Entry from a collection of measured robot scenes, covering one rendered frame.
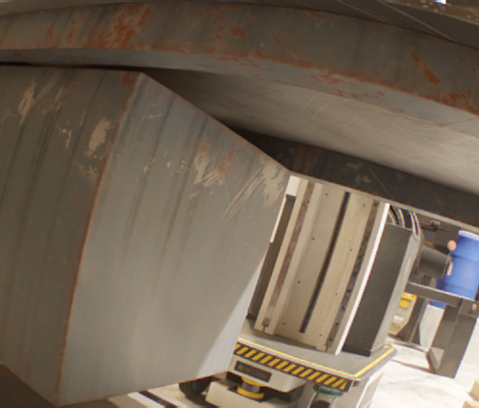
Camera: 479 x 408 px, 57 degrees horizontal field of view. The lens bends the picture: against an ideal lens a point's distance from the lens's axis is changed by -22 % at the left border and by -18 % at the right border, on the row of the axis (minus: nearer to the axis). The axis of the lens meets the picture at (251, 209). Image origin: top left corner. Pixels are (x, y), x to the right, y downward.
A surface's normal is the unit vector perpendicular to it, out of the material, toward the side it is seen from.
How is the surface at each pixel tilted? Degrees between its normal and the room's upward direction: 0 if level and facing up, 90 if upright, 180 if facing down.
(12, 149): 90
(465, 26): 180
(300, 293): 90
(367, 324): 90
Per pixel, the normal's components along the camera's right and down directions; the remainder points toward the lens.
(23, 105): -0.36, -0.15
